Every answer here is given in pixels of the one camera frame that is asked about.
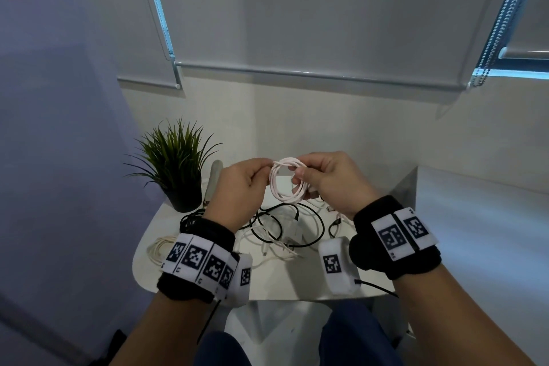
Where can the person's left hand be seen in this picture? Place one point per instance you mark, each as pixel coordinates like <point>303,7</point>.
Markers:
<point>236,194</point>

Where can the person's right hand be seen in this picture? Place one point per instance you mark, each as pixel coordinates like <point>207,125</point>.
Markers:
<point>339,185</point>

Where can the person's right forearm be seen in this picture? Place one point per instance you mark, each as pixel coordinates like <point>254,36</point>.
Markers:
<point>463,323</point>

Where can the person's left forearm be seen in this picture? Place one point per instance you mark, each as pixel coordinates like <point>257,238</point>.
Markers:
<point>163,331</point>

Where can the person's right leg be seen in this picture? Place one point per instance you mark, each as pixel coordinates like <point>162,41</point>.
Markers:
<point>356,335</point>

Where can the person's leg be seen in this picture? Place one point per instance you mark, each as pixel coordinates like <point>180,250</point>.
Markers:
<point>356,335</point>
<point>223,353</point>

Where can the person's left leg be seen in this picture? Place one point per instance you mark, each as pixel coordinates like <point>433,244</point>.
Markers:
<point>223,353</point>

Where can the grey oblong device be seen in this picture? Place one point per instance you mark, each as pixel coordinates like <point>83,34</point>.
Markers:
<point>213,181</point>

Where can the green plant in black pot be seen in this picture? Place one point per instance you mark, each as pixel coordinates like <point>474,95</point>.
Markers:
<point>184,198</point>

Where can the white charger adapter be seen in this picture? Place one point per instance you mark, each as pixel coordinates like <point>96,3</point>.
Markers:
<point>294,232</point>

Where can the black wristband with marker tags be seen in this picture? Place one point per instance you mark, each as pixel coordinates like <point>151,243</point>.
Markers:
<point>394,237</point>
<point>197,258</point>

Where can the wide white roller blind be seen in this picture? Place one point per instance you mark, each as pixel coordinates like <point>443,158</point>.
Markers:
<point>334,5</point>

